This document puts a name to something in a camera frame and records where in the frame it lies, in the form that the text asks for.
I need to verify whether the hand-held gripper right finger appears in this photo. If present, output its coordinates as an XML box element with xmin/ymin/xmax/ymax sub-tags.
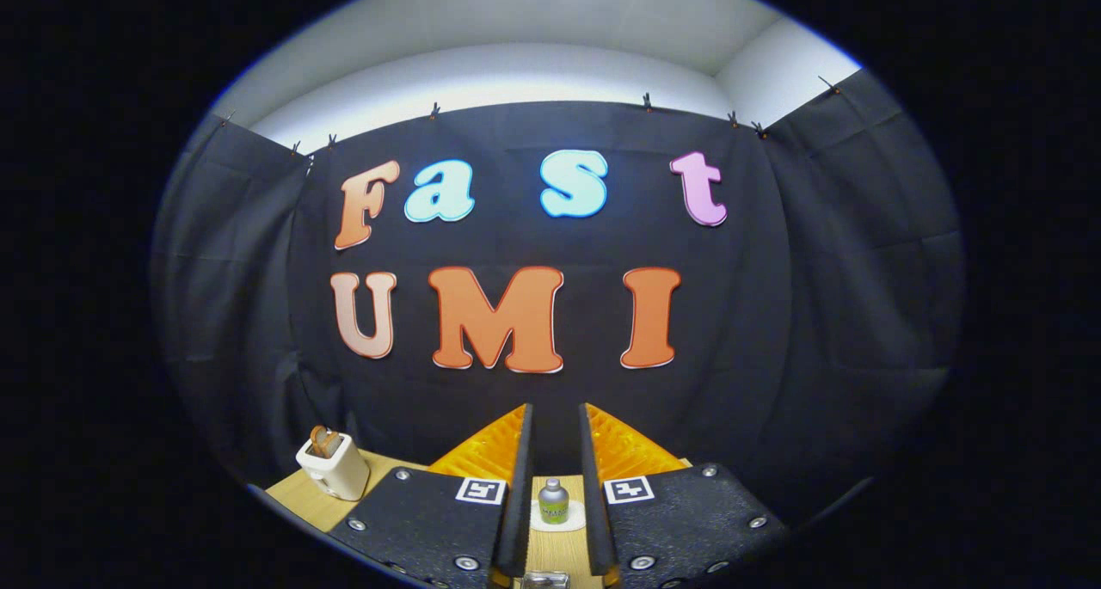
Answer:
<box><xmin>578</xmin><ymin>402</ymin><xmax>789</xmax><ymax>589</ymax></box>

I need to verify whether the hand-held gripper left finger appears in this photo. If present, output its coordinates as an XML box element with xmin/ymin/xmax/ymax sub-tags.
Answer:
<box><xmin>327</xmin><ymin>404</ymin><xmax>535</xmax><ymax>589</ymax></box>

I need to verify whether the cream white toaster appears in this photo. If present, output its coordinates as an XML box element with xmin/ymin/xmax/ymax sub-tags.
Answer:
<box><xmin>296</xmin><ymin>432</ymin><xmax>371</xmax><ymax>501</ymax></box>

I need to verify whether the white coaster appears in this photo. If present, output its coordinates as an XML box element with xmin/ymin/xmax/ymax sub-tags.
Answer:
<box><xmin>529</xmin><ymin>500</ymin><xmax>587</xmax><ymax>532</ymax></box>

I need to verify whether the green soda bottle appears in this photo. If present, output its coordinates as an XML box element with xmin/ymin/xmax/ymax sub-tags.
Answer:
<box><xmin>538</xmin><ymin>477</ymin><xmax>569</xmax><ymax>525</ymax></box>

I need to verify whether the black backdrop cloth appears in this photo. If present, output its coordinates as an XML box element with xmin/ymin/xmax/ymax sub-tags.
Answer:
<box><xmin>151</xmin><ymin>69</ymin><xmax>964</xmax><ymax>530</ymax></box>

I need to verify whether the row of black cloth clips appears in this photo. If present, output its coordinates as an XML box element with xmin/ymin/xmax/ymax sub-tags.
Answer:
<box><xmin>219</xmin><ymin>75</ymin><xmax>842</xmax><ymax>156</ymax></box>

